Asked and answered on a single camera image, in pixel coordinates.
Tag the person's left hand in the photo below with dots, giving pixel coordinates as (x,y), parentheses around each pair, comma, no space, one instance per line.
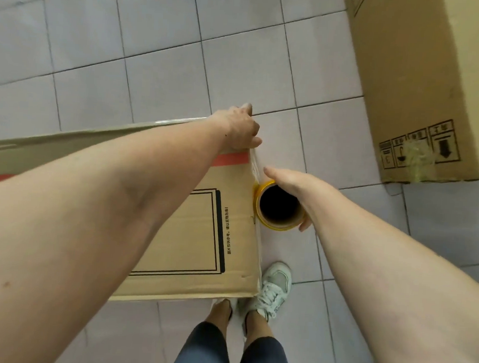
(240,126)

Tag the person's left leg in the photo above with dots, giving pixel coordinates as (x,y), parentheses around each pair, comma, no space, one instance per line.
(220,316)

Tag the white right shoe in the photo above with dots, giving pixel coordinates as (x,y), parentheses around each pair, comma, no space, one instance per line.
(273,288)

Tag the person's right forearm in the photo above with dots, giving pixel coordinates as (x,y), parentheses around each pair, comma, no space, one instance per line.
(399,286)

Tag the person's right leg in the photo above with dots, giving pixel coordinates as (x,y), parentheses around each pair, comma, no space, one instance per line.
(258,330)

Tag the person's left forearm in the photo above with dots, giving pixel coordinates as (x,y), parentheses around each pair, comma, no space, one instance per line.
(79,218)

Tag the person's leg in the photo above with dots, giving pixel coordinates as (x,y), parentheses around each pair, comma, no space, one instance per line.
(220,316)
(258,330)

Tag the cardboard carton with black print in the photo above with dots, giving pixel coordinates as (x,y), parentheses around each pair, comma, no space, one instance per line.
(416,68)

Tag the yellow plastic wrap roll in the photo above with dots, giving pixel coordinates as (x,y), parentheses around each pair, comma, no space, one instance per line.
(261,221)

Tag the brown cardboard box red ribbon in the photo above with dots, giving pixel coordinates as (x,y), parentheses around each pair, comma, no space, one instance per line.
(204,234)

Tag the dark shorts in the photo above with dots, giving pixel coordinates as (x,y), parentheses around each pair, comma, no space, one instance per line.
(208,355)

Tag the person's right hand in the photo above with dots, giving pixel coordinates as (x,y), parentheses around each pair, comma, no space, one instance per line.
(304,187)

